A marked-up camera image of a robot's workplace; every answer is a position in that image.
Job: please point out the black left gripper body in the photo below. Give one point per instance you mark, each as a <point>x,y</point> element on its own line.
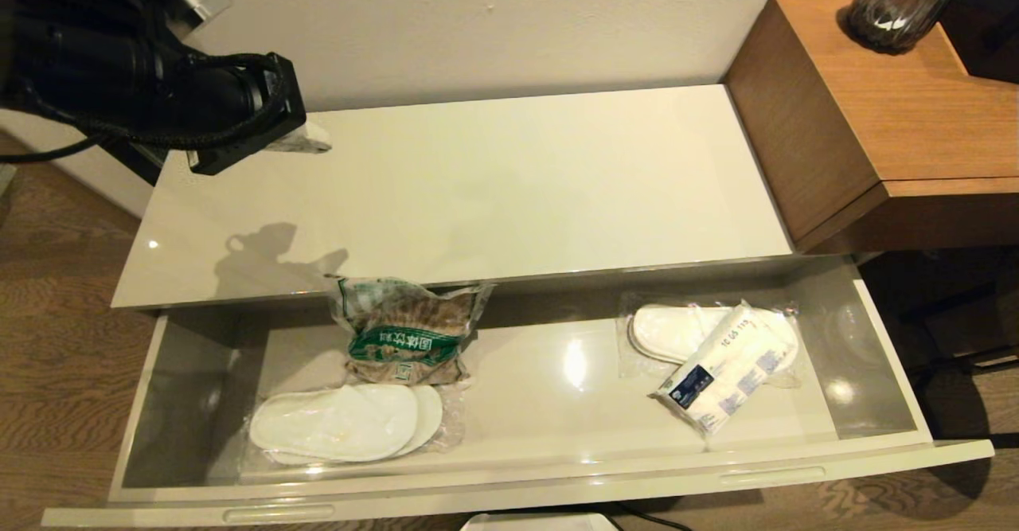
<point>263,117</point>

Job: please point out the beige cabinet drawer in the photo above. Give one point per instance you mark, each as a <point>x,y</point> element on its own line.
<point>557,388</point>

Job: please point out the white tissue pack blue label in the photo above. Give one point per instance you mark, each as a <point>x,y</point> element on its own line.
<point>720,373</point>

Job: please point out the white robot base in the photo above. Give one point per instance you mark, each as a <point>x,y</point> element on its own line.
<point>541,525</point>

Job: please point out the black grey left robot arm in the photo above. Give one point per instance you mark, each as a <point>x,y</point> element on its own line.
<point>80,53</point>

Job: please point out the dark wardrobe panel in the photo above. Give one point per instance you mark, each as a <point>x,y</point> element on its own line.
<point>147,166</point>

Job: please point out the beige glossy cabinet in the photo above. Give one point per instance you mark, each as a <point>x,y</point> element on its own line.
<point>478,197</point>

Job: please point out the clear bag green band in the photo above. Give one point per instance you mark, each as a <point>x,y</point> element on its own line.
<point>398,344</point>

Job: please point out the white slippers in clear bag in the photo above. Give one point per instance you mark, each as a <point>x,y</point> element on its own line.
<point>334,423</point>
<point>669,328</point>

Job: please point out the brown wooden desk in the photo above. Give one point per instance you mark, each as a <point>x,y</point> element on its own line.
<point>876,117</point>

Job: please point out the dark ribbed glass vase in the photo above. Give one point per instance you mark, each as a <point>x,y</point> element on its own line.
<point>899,5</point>

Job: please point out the black box on desk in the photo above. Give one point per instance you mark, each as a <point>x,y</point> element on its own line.
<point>987,29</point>

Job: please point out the black metal chair frame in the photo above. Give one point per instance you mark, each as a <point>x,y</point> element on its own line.
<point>963,358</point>

